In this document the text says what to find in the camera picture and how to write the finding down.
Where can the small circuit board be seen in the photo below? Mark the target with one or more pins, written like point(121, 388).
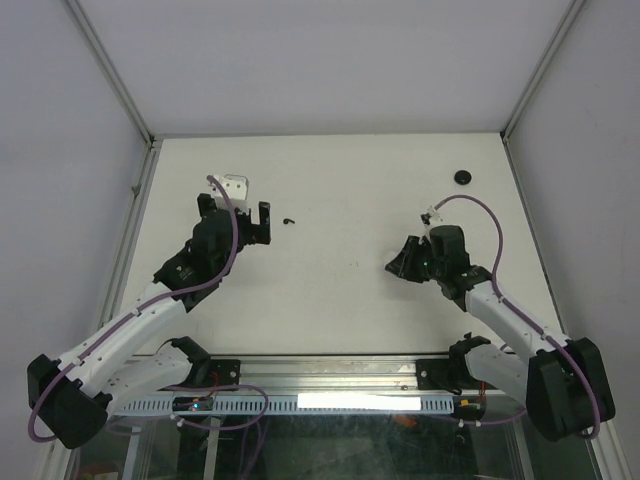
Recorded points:
point(199, 404)

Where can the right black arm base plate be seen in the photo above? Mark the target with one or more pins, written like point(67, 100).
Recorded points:
point(441, 373)

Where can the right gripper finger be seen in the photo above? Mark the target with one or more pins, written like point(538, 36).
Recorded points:
point(408, 271)
point(414, 251)

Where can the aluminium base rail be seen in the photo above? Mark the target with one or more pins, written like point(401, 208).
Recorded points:
point(330, 372)

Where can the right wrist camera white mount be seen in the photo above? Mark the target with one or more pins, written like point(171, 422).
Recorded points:
point(431, 219)

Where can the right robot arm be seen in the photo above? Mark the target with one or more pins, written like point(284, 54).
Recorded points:
point(561, 383)

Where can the grey slotted cable duct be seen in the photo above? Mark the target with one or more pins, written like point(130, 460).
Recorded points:
point(302, 404)

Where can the aluminium frame post right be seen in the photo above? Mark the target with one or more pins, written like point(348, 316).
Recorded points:
point(555, 43)

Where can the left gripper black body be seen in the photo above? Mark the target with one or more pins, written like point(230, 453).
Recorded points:
point(246, 224)

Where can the aluminium frame post left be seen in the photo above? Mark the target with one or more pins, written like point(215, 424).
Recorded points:
point(94, 44)

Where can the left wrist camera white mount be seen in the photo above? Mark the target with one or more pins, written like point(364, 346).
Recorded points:
point(236, 188)

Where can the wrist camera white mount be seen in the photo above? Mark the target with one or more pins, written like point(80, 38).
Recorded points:
point(431, 219)
point(236, 188)

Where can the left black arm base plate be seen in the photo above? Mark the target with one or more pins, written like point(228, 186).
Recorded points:
point(213, 372)

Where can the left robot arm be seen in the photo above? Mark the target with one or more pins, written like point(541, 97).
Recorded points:
point(72, 396)

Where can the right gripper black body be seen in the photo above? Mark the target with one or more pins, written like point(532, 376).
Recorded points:
point(437, 267)

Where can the aluminium frame post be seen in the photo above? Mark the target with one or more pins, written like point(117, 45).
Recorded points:
point(555, 43)
point(94, 44)

